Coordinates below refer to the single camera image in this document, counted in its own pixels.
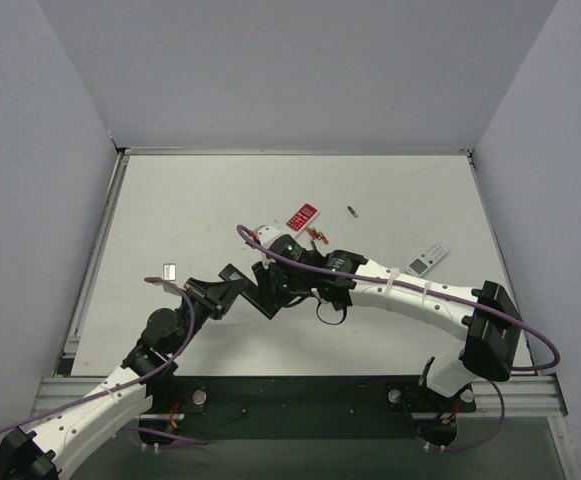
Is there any black remote control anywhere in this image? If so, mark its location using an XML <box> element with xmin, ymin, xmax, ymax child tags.
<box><xmin>219</xmin><ymin>264</ymin><xmax>280</xmax><ymax>320</ymax></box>

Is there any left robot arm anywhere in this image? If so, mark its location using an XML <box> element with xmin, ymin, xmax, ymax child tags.
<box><xmin>0</xmin><ymin>277</ymin><xmax>247</xmax><ymax>479</ymax></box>

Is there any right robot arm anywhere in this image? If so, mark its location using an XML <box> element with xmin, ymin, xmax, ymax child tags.
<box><xmin>247</xmin><ymin>232</ymin><xmax>521</xmax><ymax>398</ymax></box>

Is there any red and white remote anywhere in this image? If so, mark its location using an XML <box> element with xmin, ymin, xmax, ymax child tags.
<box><xmin>286</xmin><ymin>203</ymin><xmax>320</xmax><ymax>234</ymax></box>

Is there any white remote control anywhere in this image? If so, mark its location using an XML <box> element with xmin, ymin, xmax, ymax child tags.
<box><xmin>406</xmin><ymin>244</ymin><xmax>449</xmax><ymax>278</ymax></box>

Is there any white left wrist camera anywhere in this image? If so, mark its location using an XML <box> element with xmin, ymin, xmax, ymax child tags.
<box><xmin>161</xmin><ymin>262</ymin><xmax>177</xmax><ymax>282</ymax></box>

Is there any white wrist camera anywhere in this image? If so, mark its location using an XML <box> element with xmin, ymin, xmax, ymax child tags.
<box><xmin>254</xmin><ymin>225</ymin><xmax>282</xmax><ymax>249</ymax></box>
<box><xmin>161</xmin><ymin>262</ymin><xmax>177</xmax><ymax>282</ymax></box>

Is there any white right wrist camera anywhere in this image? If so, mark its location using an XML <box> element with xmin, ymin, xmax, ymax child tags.
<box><xmin>254</xmin><ymin>225</ymin><xmax>282</xmax><ymax>249</ymax></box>

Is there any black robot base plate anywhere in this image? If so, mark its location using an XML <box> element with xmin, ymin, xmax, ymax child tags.
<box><xmin>139</xmin><ymin>375</ymin><xmax>476</xmax><ymax>442</ymax></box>

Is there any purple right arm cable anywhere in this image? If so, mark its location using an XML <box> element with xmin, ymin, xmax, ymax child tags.
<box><xmin>235</xmin><ymin>224</ymin><xmax>561</xmax><ymax>454</ymax></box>

